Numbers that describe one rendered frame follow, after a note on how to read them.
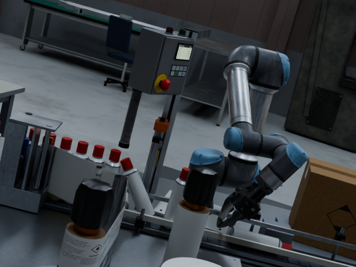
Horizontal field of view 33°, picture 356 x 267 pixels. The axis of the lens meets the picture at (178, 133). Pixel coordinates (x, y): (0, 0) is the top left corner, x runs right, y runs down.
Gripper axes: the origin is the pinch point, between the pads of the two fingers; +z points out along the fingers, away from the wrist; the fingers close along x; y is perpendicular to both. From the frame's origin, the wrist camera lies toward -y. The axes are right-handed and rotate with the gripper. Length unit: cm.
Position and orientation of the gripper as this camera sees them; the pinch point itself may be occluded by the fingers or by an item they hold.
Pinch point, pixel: (220, 223)
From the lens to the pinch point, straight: 197.7
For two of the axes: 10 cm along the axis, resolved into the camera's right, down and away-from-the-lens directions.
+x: 7.2, 6.8, 1.5
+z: -7.0, 6.9, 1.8
